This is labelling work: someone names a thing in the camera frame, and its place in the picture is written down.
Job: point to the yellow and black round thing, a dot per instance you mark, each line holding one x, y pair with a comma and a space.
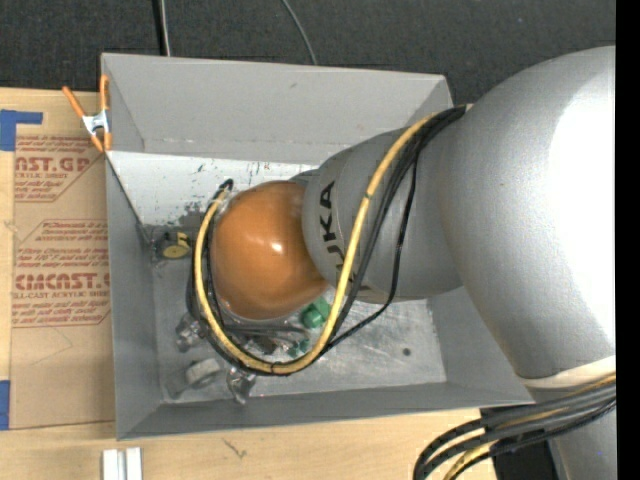
175, 252

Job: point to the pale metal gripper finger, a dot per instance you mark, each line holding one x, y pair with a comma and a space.
189, 332
240, 385

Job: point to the brown cardboard board, red print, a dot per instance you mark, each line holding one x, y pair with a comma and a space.
60, 358

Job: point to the grey metal bin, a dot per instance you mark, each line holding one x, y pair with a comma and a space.
280, 103

